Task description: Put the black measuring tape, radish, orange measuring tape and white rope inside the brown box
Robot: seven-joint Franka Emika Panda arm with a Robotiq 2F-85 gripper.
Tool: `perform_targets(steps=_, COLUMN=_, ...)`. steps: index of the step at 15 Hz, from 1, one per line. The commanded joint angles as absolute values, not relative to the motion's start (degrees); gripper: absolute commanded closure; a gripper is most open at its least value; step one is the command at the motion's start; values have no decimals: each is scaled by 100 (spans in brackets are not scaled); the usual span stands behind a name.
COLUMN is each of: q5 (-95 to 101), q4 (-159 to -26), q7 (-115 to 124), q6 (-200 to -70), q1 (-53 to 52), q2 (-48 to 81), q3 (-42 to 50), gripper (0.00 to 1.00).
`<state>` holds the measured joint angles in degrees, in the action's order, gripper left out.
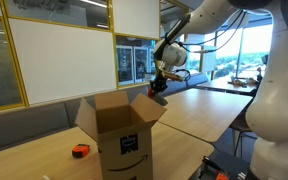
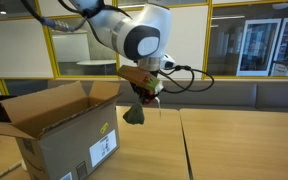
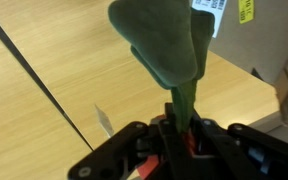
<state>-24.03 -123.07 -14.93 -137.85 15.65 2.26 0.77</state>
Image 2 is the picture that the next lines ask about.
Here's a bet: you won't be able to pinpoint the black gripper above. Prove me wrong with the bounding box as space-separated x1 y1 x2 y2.
129 81 156 105

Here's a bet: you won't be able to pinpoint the red plush radish green leaves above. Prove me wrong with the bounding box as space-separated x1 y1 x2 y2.
122 92 163 127

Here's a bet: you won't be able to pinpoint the brown cardboard shipping box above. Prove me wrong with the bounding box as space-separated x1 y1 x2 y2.
0 80 123 180

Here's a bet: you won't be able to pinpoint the white round table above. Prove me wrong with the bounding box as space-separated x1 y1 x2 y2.
76 59 118 67

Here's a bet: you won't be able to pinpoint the grey upholstered bench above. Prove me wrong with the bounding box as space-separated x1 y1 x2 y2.
3 79 288 113

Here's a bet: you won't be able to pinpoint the white framed glass panel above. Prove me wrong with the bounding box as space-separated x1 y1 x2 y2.
236 18 282 78
270 16 288 78

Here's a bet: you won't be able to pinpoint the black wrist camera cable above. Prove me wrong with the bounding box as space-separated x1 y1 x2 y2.
157 64 216 95

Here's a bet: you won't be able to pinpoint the yellow window frame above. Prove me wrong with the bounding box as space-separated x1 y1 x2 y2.
0 0 288 96

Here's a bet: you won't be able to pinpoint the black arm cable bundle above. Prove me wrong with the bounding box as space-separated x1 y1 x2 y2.
19 0 133 48

